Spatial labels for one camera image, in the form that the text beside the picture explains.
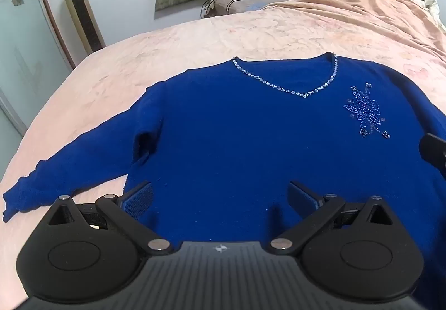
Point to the brown wooden door frame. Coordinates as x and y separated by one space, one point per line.
48 6

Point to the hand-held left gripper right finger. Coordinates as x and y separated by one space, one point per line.
299 199

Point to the pink bed sheet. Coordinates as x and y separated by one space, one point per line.
104 86

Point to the blue beaded sweater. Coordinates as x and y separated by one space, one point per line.
244 142

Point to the orange blanket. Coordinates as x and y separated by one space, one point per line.
366 6

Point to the brown pillow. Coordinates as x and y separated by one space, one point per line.
240 3

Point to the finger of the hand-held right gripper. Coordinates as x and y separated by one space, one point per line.
433 153

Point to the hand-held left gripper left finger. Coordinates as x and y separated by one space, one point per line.
139 200

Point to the gold tower air conditioner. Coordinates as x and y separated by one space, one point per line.
82 10

